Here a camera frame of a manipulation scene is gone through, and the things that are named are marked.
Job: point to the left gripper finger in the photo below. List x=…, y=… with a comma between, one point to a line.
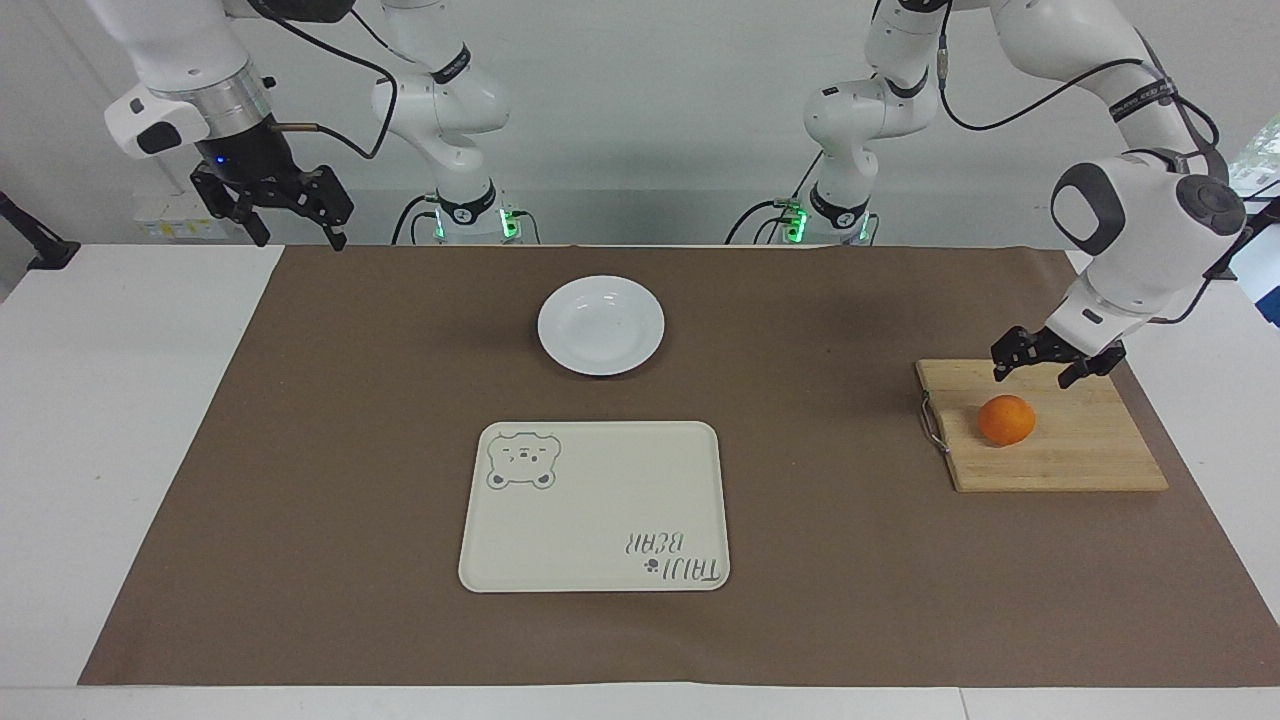
x=1016, y=350
x=1094, y=364

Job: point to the cream tray with bear print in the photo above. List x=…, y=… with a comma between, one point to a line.
x=600, y=510

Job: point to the orange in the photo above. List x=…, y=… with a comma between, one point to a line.
x=1006, y=420

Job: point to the wooden cutting board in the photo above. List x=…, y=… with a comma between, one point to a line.
x=1080, y=455

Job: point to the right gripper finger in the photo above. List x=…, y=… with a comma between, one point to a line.
x=232, y=205
x=322, y=200

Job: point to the white box with yellow labels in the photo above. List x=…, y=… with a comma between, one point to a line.
x=180, y=215

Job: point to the white round plate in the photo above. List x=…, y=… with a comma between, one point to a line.
x=601, y=326

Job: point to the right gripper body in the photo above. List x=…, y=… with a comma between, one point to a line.
x=245, y=155

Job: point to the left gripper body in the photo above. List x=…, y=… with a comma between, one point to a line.
x=1060, y=346

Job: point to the black stand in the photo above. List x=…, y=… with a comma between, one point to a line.
x=40, y=245
x=1262, y=215

